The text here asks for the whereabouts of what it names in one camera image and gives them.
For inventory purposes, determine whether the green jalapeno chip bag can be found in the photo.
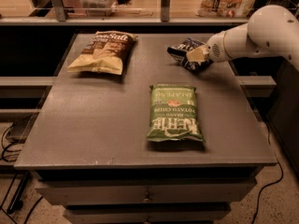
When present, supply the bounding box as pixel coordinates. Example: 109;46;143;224
147;84;205;142

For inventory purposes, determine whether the blue chip bag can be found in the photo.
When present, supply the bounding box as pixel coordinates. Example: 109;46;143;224
167;37;211;74

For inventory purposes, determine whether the black cables left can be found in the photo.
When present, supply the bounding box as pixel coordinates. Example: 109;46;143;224
0;115;45;224

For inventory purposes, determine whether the colourful snack bag on shelf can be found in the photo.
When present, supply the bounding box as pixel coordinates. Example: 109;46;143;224
196;0;256;18

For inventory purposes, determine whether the clear plastic container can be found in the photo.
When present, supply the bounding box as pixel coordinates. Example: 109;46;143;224
80;0;116;17

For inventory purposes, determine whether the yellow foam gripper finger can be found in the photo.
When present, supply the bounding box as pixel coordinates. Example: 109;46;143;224
186;45;209;63

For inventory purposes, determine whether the black floor cable right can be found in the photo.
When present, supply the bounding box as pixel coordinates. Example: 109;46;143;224
250;121;285;224

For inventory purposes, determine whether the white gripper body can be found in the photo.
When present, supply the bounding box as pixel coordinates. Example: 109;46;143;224
206;31;231;63

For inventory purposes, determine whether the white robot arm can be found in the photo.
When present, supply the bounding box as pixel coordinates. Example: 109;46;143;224
186;5;299;70

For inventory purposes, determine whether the grey metal shelf rail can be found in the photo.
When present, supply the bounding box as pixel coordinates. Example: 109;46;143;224
0;0;295;27

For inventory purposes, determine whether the yellow sea salt chip bag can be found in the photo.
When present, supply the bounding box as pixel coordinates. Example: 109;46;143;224
67;31;137;75

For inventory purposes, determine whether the grey drawer cabinet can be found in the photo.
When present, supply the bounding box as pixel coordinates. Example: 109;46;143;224
36;176;256;224

